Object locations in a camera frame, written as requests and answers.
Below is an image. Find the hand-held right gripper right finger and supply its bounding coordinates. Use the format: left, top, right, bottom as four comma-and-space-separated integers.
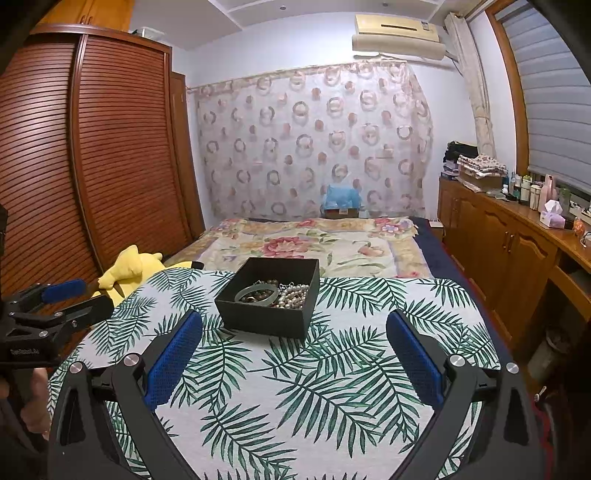
385, 310, 543, 480

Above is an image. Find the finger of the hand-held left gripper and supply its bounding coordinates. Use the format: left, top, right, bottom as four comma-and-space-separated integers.
9, 295, 114, 343
9, 279, 88, 320

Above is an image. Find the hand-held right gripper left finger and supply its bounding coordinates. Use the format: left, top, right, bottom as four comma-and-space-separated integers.
46, 310, 204, 480

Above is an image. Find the black jewelry box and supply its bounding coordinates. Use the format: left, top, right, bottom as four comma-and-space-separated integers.
213, 257, 321, 340

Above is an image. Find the pale green jade bangle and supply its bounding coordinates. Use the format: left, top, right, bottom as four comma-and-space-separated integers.
234, 285, 280, 305

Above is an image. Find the white pearl necklace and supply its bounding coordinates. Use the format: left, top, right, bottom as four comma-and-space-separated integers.
277, 284, 310, 310

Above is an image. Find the person's left forearm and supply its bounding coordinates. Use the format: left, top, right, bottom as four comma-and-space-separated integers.
0, 406, 47, 480

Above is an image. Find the person's left hand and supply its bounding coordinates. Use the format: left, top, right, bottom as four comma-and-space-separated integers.
0, 367, 51, 435

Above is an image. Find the yellow plush toy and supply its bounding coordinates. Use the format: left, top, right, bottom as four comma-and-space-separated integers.
98, 246, 204, 305

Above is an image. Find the navy bed sheet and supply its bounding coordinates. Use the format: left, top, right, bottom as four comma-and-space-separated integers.
413, 216, 467, 287

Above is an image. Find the green leaf print cloth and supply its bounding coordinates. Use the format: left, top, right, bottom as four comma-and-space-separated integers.
46, 268, 502, 480

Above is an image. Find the brown slatted wardrobe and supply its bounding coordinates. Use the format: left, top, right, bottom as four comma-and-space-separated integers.
0, 0, 206, 296

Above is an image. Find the wooden side cabinet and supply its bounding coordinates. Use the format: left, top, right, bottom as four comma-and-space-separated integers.
436, 178, 591, 365

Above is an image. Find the floral blanket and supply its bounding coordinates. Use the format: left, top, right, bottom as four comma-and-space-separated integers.
164, 217, 437, 280

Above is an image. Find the blue plush toy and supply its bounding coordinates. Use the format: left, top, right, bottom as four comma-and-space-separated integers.
321, 183, 363, 210

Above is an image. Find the flat cardboard box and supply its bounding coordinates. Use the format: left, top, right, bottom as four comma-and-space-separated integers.
457, 171, 504, 191

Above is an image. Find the pink tissue box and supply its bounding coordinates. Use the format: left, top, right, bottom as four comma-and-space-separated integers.
538, 199, 565, 229

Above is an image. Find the row of cosmetic bottles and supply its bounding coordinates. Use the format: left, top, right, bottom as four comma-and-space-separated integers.
501, 171, 561, 213

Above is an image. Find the folded floral cloth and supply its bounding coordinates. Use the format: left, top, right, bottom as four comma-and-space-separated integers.
457, 154, 509, 176

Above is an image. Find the pile of dark clothes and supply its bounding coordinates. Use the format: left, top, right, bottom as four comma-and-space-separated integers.
442, 142, 478, 178

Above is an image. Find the cream window curtain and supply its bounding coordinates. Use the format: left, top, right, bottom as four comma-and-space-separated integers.
445, 13, 497, 158

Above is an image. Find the grey window blind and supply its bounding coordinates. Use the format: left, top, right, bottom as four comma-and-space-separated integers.
501, 0, 591, 188

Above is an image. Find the beige air conditioner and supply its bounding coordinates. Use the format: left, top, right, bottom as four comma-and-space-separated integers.
352, 14, 448, 61

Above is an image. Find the ring patterned sheer curtain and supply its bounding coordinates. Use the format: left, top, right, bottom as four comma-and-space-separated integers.
187, 62, 437, 224

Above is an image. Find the wooden window frame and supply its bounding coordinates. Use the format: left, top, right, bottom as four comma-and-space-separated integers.
485, 0, 591, 204

